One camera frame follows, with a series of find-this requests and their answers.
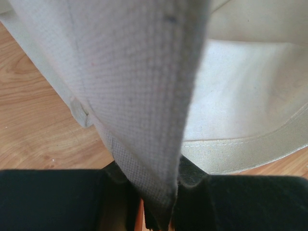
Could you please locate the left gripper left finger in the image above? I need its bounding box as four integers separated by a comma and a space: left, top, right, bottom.
0, 163, 140, 231

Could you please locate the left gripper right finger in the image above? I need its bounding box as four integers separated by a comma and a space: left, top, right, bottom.
171, 157, 308, 231

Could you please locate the beige canvas tote bag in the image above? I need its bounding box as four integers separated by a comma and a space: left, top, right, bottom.
0, 0, 308, 231

